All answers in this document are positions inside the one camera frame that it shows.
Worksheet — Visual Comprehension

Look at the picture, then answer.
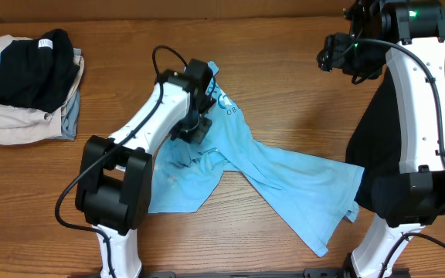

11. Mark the light blue t-shirt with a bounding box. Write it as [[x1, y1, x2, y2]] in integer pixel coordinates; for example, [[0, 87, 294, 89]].
[[148, 81, 364, 257]]

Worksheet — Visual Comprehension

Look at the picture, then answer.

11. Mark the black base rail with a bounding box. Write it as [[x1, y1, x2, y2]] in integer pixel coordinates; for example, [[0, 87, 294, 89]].
[[67, 266, 411, 278]]

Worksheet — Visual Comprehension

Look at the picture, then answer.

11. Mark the beige folded garment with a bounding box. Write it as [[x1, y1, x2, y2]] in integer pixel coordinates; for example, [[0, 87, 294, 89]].
[[0, 34, 86, 146]]

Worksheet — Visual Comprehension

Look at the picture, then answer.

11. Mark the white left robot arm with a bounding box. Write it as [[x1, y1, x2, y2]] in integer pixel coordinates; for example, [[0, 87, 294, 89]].
[[75, 59, 216, 277]]

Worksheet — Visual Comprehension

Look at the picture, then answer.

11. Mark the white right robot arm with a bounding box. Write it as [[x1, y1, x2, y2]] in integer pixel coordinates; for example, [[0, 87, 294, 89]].
[[304, 1, 445, 277]]

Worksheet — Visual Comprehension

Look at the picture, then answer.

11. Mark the grey-blue folded garment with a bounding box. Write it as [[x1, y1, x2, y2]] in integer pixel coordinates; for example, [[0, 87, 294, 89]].
[[59, 48, 84, 141]]

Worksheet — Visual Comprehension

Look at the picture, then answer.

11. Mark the black unfolded garment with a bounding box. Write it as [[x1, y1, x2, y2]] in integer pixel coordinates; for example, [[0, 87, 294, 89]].
[[345, 69, 401, 212]]

